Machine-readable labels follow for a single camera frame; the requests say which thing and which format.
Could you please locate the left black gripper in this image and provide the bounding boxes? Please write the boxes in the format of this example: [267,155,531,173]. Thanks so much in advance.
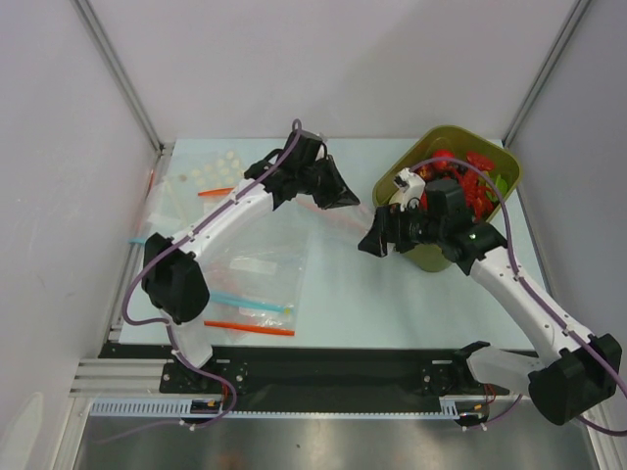
[297,155,360,211]

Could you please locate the bag with orange zipper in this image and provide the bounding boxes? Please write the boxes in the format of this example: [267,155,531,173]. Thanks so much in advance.
[203,227,299,340]

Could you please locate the bag with blue zipper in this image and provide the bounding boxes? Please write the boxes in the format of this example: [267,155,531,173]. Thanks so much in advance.
[203,229,310,314]

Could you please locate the far left blue-zipper bag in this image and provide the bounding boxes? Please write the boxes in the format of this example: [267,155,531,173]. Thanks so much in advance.
[128,168,206,246]

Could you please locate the dark red toy peach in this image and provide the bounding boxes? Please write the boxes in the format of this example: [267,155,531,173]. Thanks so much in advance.
[415,164,440,183]

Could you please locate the red toy lobster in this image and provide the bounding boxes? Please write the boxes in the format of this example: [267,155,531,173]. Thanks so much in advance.
[460,152,498,220]

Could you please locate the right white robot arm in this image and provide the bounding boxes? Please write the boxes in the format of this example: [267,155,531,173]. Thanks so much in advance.
[359,169,626,425]

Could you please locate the white toy egg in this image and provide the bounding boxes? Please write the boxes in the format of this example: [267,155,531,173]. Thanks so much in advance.
[388,190,408,211]

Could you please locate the clear red-zipper bag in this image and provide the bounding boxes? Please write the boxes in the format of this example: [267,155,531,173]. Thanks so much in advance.
[295,196,374,246]

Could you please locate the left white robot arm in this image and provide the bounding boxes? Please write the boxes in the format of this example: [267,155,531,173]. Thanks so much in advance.
[139,120,360,392]

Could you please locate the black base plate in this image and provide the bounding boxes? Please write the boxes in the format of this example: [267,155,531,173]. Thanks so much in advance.
[99,344,515,414]

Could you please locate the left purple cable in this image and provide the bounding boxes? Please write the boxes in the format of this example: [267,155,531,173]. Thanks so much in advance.
[92,117,305,445]

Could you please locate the aluminium frame rail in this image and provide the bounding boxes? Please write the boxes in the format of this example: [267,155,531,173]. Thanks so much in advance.
[70,358,166,398]

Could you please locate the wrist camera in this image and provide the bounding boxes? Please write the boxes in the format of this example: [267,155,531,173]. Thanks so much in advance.
[393,168,425,212]
[301,131,327,160]

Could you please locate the bag with white pieces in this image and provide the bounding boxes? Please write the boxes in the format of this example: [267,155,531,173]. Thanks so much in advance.
[174,150,244,191]

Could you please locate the white cable duct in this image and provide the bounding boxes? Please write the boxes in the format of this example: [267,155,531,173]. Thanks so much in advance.
[90,398,192,418]

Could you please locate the green toy star fruit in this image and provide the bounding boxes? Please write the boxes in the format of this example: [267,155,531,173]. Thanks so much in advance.
[494,174,509,196]

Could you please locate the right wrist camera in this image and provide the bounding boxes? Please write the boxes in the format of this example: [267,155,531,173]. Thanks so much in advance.
[393,168,425,212]

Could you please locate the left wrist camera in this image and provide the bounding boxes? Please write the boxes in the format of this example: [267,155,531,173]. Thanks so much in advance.
[301,131,327,160]

